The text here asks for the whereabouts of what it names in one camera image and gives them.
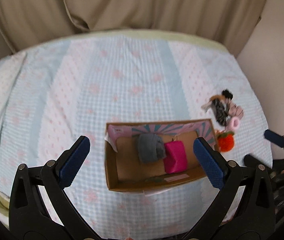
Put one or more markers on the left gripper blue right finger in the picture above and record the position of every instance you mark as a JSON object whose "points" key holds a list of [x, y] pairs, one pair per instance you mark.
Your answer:
{"points": [[243, 208]]}

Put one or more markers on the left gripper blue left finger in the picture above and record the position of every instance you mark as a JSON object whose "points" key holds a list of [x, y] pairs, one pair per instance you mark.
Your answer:
{"points": [[39, 207]]}

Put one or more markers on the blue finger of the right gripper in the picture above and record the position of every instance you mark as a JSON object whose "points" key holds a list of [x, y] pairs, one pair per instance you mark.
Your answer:
{"points": [[276, 137], [250, 161]]}

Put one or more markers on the pink fluffy scrunchie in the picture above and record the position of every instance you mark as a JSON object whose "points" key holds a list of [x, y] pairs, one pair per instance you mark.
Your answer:
{"points": [[233, 124]]}

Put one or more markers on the magenta pouch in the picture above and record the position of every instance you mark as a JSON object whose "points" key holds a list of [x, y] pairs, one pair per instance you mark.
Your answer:
{"points": [[176, 159]]}

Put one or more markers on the dusty pink socks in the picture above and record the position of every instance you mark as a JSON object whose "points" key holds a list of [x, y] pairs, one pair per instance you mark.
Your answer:
{"points": [[233, 109]]}

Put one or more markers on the black patterned scrunchie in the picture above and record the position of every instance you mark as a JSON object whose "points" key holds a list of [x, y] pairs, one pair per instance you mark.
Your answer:
{"points": [[220, 111]]}

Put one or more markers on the grey sock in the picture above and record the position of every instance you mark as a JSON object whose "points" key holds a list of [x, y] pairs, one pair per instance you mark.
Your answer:
{"points": [[150, 148]]}

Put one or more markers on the black cloth piece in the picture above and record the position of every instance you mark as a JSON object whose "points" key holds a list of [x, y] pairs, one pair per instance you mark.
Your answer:
{"points": [[227, 95]]}

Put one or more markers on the cardboard box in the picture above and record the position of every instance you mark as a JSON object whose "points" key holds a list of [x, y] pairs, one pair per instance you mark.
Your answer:
{"points": [[126, 173]]}

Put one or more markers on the beige curtain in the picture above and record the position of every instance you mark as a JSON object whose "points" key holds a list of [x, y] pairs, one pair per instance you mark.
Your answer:
{"points": [[25, 23]]}

